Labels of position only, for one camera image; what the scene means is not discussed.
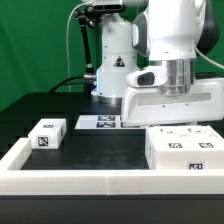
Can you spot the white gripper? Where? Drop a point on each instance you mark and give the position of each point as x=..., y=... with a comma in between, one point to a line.
x=148, y=106

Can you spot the white cabinet body box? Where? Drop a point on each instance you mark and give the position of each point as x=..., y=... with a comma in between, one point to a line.
x=185, y=158

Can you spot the white cabinet top block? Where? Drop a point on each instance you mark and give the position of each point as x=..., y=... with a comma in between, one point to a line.
x=48, y=133

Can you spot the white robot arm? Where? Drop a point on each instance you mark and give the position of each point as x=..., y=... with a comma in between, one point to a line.
x=149, y=50

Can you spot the white base tag plate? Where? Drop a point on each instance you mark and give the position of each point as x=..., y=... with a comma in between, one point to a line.
x=102, y=122

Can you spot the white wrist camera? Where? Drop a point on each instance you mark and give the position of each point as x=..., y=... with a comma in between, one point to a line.
x=150, y=76

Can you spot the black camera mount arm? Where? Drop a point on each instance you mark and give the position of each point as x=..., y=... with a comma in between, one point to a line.
x=86, y=36

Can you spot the white U-shaped obstacle wall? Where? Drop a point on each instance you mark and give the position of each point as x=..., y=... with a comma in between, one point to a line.
x=14, y=180

